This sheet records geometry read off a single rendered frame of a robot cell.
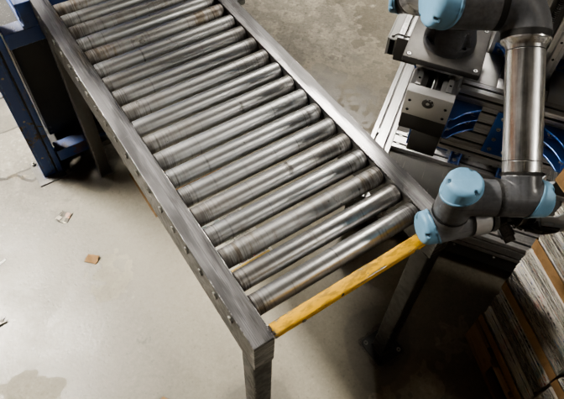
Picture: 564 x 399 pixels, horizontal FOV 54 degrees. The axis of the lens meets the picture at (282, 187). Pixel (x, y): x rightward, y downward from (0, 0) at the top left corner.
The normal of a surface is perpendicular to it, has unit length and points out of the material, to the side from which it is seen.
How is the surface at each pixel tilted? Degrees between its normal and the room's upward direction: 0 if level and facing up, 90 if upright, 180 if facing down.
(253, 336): 0
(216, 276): 0
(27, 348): 0
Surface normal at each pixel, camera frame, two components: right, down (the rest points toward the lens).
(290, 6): 0.03, -0.60
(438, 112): -0.37, 0.74
